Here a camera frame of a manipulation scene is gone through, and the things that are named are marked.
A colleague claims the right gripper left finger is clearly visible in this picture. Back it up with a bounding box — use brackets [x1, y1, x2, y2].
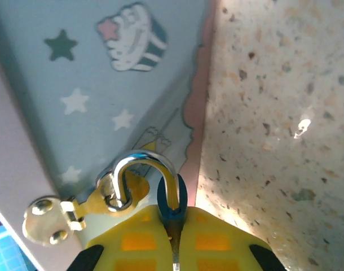
[66, 204, 175, 271]

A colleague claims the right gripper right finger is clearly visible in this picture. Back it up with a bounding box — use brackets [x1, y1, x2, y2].
[179, 207, 288, 271]

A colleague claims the small blue padlock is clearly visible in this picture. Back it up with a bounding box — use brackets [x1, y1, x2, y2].
[96, 149, 189, 270]

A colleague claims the brass box hasp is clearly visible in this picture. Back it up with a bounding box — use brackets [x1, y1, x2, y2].
[21, 171, 150, 247]

